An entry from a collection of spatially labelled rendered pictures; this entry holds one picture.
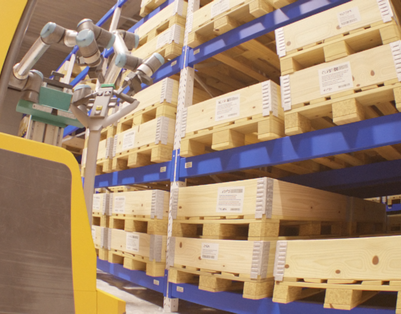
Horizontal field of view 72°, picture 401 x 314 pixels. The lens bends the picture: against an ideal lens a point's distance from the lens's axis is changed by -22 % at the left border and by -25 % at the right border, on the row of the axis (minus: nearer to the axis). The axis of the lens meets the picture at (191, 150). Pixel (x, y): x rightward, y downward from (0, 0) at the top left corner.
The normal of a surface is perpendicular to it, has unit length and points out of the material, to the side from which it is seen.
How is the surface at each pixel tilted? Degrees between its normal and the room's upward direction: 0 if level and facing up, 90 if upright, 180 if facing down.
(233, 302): 90
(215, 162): 90
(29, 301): 90
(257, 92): 90
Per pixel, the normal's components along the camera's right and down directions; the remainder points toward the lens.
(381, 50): -0.77, -0.20
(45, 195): 0.63, -0.15
